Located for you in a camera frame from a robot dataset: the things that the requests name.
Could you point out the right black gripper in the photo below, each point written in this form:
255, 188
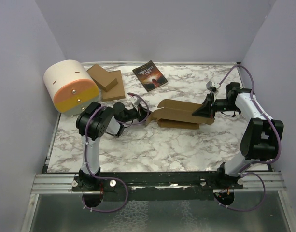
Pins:
204, 110

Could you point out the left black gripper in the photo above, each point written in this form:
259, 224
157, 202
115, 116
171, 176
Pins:
149, 113

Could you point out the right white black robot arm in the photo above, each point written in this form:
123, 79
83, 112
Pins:
261, 142

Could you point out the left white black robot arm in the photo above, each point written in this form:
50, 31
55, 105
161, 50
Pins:
92, 124

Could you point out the flat brown cardboard box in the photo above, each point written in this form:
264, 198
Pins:
118, 91

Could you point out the folded brown cardboard box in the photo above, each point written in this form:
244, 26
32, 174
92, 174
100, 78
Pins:
104, 80

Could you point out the dark paperback book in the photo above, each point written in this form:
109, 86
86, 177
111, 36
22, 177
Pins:
150, 76

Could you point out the cream orange cylindrical drawer unit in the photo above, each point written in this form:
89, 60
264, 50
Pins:
70, 87

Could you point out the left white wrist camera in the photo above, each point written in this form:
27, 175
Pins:
135, 100

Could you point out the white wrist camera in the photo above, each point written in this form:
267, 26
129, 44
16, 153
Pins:
135, 100
213, 87

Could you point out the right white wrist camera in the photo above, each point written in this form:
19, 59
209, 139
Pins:
213, 87

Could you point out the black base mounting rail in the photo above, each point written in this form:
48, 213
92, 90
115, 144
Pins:
153, 186

